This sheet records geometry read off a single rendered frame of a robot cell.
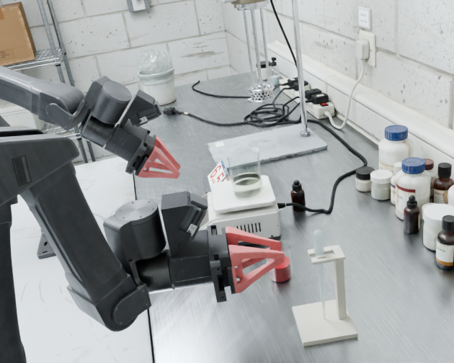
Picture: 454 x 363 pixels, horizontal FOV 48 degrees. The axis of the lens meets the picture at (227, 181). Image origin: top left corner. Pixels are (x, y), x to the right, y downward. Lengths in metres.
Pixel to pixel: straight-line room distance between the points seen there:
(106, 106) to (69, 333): 0.40
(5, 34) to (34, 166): 2.51
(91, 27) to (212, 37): 0.76
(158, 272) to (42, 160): 0.24
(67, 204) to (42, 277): 0.50
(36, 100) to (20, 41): 2.00
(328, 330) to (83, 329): 0.39
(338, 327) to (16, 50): 2.54
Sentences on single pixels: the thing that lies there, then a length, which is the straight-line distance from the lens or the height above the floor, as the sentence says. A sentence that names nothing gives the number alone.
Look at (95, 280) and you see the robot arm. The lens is 0.63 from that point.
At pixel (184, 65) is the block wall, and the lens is 3.40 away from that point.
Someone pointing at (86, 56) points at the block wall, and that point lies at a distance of 3.37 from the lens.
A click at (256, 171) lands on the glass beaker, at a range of 0.95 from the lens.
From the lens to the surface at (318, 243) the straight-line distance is 0.71.
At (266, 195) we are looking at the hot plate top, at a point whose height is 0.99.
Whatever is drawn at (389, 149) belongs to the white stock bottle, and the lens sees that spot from 1.12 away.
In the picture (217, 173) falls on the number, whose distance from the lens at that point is 1.25.
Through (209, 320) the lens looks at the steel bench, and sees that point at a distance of 0.84.
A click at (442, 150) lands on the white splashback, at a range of 1.12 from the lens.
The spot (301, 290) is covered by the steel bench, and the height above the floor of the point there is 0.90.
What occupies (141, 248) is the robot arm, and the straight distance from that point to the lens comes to 0.67.
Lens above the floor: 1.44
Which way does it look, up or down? 26 degrees down
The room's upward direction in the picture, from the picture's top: 9 degrees counter-clockwise
